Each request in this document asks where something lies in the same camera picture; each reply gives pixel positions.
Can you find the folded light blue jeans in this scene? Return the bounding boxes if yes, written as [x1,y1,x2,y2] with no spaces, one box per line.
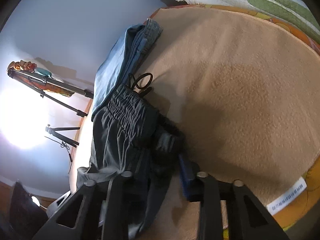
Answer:
[91,18,162,119]

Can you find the orange patterned cloth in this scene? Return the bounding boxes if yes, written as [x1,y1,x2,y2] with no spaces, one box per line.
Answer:
[7,60,74,98]

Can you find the small black tripod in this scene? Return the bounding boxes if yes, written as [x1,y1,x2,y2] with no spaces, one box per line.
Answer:
[45,125,80,148]

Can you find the teal cloth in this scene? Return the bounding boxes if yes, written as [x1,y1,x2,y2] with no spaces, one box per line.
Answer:
[34,67,52,78]

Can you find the black power cable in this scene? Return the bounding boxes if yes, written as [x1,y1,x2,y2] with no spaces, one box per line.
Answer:
[60,141,74,174]

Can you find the white clip-on lamp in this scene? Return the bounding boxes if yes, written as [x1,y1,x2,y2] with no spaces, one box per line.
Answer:
[30,194,47,210]

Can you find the large grey tripod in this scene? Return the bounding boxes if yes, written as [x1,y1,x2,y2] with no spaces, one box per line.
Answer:
[7,68,93,117]

